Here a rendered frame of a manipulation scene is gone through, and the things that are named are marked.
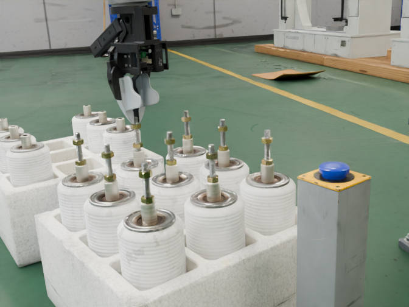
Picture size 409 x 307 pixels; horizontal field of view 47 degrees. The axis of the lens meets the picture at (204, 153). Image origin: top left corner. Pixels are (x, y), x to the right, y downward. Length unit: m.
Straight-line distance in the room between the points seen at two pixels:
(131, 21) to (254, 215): 0.40
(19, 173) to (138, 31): 0.47
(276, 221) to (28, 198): 0.57
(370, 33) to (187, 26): 3.67
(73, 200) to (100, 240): 0.12
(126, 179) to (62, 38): 6.24
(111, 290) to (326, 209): 0.31
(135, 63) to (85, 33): 6.25
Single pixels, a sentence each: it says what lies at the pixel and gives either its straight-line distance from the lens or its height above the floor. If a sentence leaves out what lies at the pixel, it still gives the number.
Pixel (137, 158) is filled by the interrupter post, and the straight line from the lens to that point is 0.93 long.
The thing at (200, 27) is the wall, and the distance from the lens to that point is 7.33.
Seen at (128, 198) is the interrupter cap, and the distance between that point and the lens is 0.78.
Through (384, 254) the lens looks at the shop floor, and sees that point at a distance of 1.14.
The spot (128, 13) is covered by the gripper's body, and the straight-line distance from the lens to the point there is 0.87.
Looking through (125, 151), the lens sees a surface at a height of 0.21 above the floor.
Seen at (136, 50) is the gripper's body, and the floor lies 0.48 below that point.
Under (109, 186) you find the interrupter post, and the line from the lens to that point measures 0.77.
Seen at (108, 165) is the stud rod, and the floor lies 0.31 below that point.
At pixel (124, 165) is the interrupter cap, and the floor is 0.25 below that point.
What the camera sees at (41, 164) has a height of 0.22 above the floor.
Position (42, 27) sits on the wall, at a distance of 7.11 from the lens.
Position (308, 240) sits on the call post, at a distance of 0.68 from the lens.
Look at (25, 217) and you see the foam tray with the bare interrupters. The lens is 1.13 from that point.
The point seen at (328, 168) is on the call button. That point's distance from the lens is 0.65.
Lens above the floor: 0.54
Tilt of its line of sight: 17 degrees down
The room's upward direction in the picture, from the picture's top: 3 degrees counter-clockwise
